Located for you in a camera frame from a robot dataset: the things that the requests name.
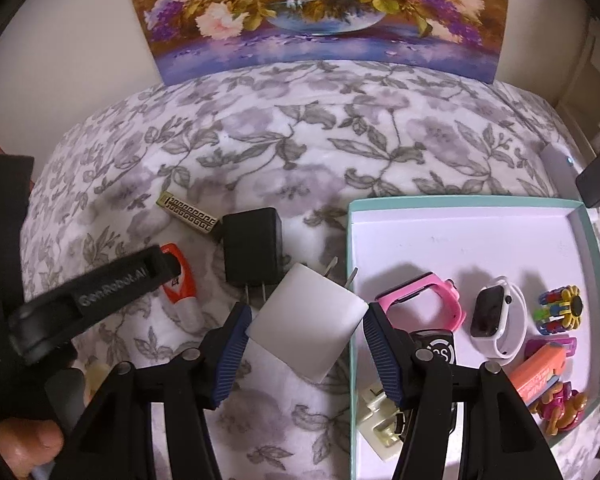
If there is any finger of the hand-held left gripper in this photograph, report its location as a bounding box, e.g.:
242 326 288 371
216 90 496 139
7 245 183 366
0 154 36 321

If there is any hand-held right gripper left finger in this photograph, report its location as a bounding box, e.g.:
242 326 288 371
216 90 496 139
55 302 253 480

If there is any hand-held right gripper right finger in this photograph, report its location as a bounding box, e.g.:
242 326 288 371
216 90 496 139
362 302 563 480

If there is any black box with circle logo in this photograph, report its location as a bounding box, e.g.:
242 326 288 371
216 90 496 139
412 329 457 366

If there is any orange and white tube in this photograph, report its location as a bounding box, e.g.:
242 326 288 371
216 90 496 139
159 243 206 331

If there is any cream hair claw clip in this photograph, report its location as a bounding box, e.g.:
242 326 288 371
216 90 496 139
358 382 406 461

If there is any white power adapter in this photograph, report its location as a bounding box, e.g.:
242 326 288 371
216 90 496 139
245 257 370 385

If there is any white smartwatch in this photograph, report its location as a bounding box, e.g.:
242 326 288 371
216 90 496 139
469 276 528 358

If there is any teal box with white inside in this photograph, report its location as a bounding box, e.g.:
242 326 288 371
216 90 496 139
346 196 600 480

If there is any person's left hand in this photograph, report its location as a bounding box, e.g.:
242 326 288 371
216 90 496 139
0 417 66 478

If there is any pink smartwatch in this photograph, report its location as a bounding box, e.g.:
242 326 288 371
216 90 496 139
375 272 467 333

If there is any black power adapter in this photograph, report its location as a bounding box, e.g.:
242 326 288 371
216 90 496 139
222 207 285 308

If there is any gold patterned flat stick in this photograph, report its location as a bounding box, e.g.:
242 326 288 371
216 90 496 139
156 191 222 237

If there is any purple plastic piece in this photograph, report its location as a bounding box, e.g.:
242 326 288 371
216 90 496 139
524 336 578 361

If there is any orange rectangular block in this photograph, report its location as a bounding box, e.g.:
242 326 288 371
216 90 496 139
510 345 566 408

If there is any pink and yellow toy figure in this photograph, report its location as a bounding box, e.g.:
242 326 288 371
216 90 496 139
530 381 588 436

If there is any colourful flower fidget toy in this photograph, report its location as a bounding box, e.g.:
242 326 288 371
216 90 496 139
535 285 586 335

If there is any grey floral blanket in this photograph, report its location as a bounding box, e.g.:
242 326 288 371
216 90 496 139
20 60 600 480

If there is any white device with blue light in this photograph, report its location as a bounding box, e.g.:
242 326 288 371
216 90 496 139
539 142 581 196

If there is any black cube charger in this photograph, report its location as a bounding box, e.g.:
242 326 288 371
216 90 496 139
575 154 600 208

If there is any floral painting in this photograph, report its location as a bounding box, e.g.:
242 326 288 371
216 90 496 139
119 0 510 86

